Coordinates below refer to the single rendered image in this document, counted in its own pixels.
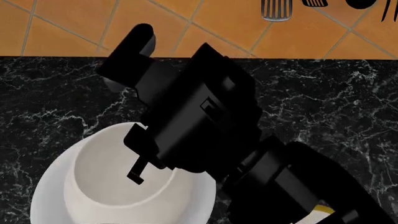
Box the white dish with yellow rim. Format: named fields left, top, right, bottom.
left=306, top=203, right=336, bottom=224

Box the large white bowl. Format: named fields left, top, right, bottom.
left=30, top=121, right=217, bottom=224

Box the black ladle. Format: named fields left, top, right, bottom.
left=344, top=0, right=377, bottom=10

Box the medium white bowl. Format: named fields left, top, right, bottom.
left=64, top=122, right=178, bottom=224

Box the black fork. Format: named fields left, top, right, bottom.
left=381, top=0, right=398, bottom=24

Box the steel slotted spatula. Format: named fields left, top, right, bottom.
left=260, top=0, right=294, bottom=22

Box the black slotted spatula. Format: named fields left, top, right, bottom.
left=301, top=0, right=330, bottom=7

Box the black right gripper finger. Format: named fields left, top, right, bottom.
left=117, top=22, right=154, bottom=57
left=96, top=50, right=154, bottom=90

